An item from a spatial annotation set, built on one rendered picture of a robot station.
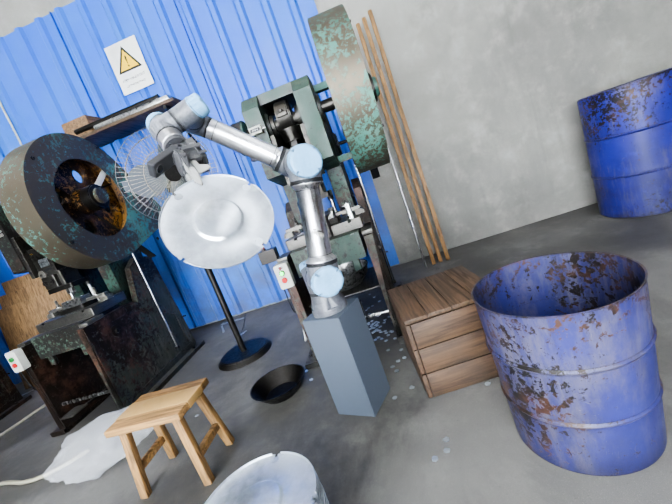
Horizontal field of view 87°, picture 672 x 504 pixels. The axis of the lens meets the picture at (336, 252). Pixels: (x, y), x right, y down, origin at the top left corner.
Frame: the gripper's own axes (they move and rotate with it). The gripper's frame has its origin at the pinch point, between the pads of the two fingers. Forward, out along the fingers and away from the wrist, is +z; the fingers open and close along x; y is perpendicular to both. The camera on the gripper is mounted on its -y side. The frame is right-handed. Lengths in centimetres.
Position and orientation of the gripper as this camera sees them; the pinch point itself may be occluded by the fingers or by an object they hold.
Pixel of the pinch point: (197, 184)
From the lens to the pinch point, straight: 106.3
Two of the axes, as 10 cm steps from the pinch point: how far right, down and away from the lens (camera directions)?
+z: 6.1, 6.4, -4.6
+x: -1.4, 6.6, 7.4
